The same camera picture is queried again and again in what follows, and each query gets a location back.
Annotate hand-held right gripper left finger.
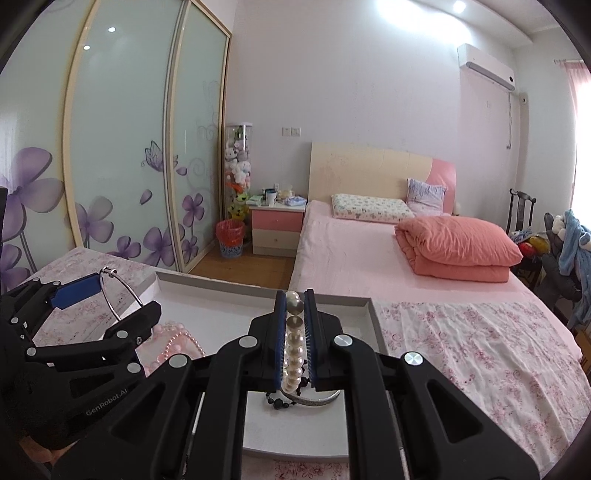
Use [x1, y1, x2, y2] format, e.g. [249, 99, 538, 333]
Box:
[51, 290, 288, 480]

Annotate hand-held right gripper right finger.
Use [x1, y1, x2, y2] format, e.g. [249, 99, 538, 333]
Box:
[302, 289, 541, 480]

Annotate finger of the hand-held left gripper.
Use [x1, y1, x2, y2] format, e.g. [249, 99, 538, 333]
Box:
[0, 272, 102, 343]
[25, 299, 164, 368]

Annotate pink bead bracelet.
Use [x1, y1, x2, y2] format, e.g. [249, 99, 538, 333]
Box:
[140, 322, 186, 378]

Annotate thin silver bangle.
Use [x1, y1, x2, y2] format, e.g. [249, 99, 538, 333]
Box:
[99, 266, 146, 325]

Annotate wide silver bangle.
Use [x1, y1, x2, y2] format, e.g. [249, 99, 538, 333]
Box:
[291, 388, 345, 409]

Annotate black bead bracelet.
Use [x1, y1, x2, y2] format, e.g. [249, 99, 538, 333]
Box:
[263, 389, 302, 411]

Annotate grey cardboard tray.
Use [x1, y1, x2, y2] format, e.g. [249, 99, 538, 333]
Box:
[104, 270, 389, 459]

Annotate white pearl bracelet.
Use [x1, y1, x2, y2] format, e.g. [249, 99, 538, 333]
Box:
[281, 290, 308, 396]

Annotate pink floral bedsheet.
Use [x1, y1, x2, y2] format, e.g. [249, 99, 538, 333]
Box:
[28, 246, 585, 480]

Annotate red waste basket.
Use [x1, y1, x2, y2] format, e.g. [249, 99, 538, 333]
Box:
[215, 219, 247, 259]

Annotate yellow plush toy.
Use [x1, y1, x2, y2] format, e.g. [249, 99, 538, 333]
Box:
[228, 193, 250, 223]

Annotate pink bed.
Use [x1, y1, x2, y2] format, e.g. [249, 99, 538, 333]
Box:
[289, 199, 579, 335]

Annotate floral sliding door wardrobe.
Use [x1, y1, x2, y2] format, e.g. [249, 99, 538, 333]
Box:
[0, 0, 232, 283]

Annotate pink nightstand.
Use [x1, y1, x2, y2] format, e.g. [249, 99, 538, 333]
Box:
[250, 202, 307, 258]

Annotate folded pink quilt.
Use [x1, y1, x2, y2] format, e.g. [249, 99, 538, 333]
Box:
[393, 215, 525, 284]

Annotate plush toy display tube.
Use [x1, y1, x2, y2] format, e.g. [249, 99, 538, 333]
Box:
[223, 122, 254, 199]

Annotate cream printed pillow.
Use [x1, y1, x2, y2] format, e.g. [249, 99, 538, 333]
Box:
[331, 193, 416, 224]

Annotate grey office chair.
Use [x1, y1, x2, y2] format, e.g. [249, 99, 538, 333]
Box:
[539, 211, 591, 308]

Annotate colourful toys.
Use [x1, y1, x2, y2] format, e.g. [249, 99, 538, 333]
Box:
[512, 230, 549, 260]

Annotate small purple pillow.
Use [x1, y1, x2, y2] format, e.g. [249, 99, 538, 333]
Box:
[406, 178, 448, 216]

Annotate beige pink headboard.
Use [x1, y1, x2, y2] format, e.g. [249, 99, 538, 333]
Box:
[308, 141, 457, 217]

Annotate dark wooden chair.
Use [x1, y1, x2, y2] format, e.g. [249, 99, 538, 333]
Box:
[505, 188, 539, 241]

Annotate air conditioner pipe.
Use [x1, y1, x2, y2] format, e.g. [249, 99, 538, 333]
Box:
[505, 89, 530, 151]

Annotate pink curtain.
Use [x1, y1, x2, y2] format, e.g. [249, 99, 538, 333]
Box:
[555, 58, 591, 220]

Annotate white air conditioner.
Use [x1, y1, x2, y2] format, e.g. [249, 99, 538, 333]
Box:
[457, 42, 517, 92]

